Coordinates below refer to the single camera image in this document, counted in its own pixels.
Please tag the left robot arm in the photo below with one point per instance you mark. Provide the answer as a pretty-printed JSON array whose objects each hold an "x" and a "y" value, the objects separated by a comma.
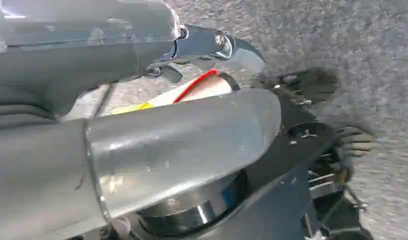
[{"x": 34, "y": 172}]

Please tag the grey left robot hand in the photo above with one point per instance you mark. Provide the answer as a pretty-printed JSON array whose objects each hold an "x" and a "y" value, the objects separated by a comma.
[{"x": 190, "y": 142}]

